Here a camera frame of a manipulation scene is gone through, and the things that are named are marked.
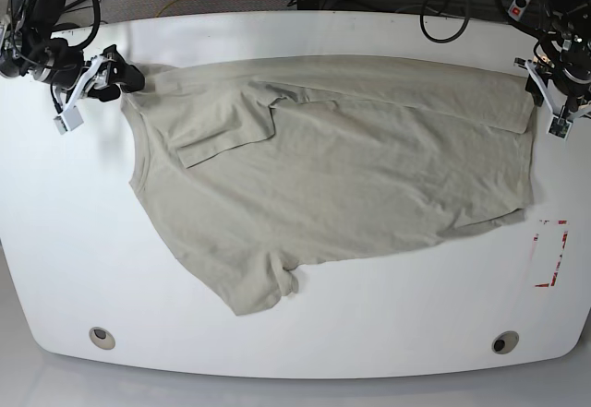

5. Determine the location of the beige grey T-shirt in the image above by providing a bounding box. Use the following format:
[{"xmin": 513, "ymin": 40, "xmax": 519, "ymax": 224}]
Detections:
[{"xmin": 121, "ymin": 55, "xmax": 535, "ymax": 316}]

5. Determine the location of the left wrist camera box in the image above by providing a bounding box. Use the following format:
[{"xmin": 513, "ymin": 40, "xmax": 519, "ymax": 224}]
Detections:
[{"xmin": 547, "ymin": 115, "xmax": 573, "ymax": 140}]

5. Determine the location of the red tape rectangle marking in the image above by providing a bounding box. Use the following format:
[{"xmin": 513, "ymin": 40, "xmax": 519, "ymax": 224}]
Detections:
[{"xmin": 528, "ymin": 220, "xmax": 569, "ymax": 289}]

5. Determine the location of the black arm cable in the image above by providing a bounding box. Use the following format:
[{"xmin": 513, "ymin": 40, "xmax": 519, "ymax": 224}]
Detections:
[
  {"xmin": 64, "ymin": 0, "xmax": 103, "ymax": 53},
  {"xmin": 417, "ymin": 0, "xmax": 550, "ymax": 43}
]

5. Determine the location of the right table cable grommet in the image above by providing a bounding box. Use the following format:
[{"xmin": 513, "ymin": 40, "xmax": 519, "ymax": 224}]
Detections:
[{"xmin": 491, "ymin": 330, "xmax": 520, "ymax": 355}]

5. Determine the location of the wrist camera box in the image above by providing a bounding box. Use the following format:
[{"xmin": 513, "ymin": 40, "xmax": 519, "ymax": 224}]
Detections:
[
  {"xmin": 547, "ymin": 115, "xmax": 573, "ymax": 140},
  {"xmin": 53, "ymin": 107, "xmax": 84, "ymax": 135}
]

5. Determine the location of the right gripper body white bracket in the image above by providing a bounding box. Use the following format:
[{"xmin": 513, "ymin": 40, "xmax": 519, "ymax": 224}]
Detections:
[{"xmin": 45, "ymin": 44, "xmax": 118, "ymax": 114}]

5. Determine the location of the table cable grommet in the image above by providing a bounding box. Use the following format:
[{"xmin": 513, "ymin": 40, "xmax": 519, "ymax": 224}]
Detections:
[
  {"xmin": 491, "ymin": 330, "xmax": 520, "ymax": 355},
  {"xmin": 89, "ymin": 327, "xmax": 116, "ymax": 351}
]

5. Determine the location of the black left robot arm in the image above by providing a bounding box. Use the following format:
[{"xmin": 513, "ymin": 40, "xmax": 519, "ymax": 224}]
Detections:
[{"xmin": 495, "ymin": 0, "xmax": 590, "ymax": 139}]

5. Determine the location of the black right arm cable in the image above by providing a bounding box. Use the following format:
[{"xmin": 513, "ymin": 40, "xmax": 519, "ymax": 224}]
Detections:
[{"xmin": 64, "ymin": 0, "xmax": 103, "ymax": 53}]

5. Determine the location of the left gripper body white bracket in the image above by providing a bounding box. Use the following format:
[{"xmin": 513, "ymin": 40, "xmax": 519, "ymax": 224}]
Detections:
[{"xmin": 513, "ymin": 58, "xmax": 590, "ymax": 124}]

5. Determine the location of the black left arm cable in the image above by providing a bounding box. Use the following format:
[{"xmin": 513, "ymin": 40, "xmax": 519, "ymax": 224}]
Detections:
[{"xmin": 417, "ymin": 0, "xmax": 550, "ymax": 43}]

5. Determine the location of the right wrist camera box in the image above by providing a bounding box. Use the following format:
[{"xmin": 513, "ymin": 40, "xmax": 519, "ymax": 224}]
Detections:
[{"xmin": 53, "ymin": 107, "xmax": 84, "ymax": 135}]

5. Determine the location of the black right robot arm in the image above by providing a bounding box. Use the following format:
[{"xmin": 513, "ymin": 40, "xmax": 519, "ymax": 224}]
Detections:
[{"xmin": 1, "ymin": 0, "xmax": 145, "ymax": 118}]

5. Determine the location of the left table cable grommet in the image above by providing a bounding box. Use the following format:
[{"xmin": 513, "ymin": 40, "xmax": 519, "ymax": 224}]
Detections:
[{"xmin": 89, "ymin": 327, "xmax": 116, "ymax": 351}]

